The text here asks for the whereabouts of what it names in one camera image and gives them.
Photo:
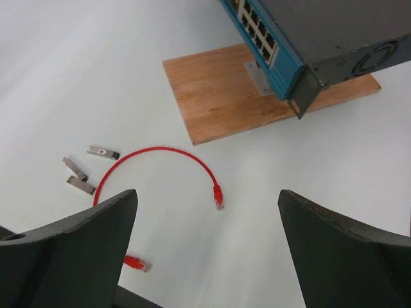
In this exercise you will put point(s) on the metal stand bracket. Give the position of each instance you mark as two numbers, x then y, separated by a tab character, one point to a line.
260	80

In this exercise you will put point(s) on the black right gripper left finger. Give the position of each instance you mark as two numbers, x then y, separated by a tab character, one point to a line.
73	262

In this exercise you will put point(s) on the blue network switch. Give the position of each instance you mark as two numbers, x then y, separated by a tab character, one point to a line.
305	46

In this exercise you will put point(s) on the silver SFP module lying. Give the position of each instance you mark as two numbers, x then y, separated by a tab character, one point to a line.
84	186

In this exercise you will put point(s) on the silver SFP module black end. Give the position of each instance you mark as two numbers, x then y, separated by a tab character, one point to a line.
75	169

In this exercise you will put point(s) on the wooden base board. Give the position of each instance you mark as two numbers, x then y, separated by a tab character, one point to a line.
217	95

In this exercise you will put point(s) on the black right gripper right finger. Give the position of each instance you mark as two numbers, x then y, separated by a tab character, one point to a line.
342	262

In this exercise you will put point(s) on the silver SFP module blue latch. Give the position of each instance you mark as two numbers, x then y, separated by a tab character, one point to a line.
103	152

